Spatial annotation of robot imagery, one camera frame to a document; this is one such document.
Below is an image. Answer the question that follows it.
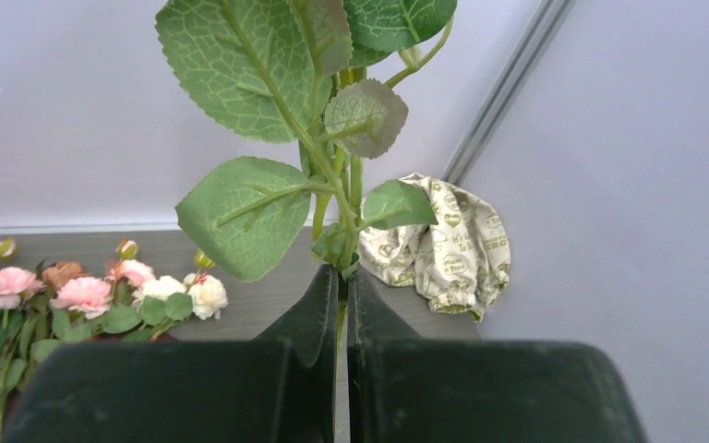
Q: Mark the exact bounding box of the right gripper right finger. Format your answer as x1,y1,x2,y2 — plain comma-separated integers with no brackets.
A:
347,270,647,442

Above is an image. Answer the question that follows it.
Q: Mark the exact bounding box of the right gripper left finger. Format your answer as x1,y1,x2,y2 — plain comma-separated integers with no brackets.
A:
3,265,339,442

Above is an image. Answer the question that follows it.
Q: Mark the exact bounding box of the cream peach rose stem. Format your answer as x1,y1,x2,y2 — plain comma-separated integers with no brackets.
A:
154,0,460,343

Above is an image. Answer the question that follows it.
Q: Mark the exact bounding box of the pink rose stem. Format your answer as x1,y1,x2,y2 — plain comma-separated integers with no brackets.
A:
0,238,229,439

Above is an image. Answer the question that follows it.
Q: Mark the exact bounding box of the cream patterned cloth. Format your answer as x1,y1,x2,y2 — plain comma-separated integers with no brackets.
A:
358,174,511,321

